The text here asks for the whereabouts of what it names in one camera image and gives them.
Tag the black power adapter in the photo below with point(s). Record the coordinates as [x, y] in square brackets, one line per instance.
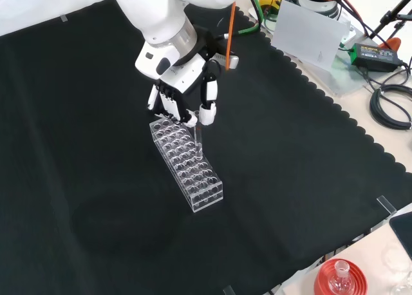
[375, 55]

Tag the orange tripod foot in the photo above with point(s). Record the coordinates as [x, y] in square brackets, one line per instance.
[393, 43]

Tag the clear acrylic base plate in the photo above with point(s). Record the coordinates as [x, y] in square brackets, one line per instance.
[346, 80]

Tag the grey tape piece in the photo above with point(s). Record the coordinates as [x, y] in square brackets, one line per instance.
[63, 18]

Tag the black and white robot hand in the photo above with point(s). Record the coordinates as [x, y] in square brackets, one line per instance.
[186, 71]

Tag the clear plastic test tube rack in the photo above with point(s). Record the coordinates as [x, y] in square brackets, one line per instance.
[190, 172]

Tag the clear glass test tube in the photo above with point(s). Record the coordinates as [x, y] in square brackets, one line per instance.
[198, 147]

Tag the yellow stop button box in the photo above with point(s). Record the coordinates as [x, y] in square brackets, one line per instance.
[268, 0]

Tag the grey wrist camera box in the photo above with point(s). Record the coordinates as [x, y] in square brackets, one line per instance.
[233, 61]

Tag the black tripod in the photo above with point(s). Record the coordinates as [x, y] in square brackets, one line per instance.
[386, 18]

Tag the dark flat tablet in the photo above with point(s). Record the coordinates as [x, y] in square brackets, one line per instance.
[404, 230]

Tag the black bench cloth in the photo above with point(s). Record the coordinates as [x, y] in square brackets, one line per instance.
[96, 147]

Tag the clear acrylic cloth clip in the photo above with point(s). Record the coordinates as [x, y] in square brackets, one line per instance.
[386, 205]
[228, 290]

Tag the clear round-bottom flask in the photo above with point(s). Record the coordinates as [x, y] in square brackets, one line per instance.
[340, 280]

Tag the pale grey board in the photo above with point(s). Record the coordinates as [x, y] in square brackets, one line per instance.
[305, 34]

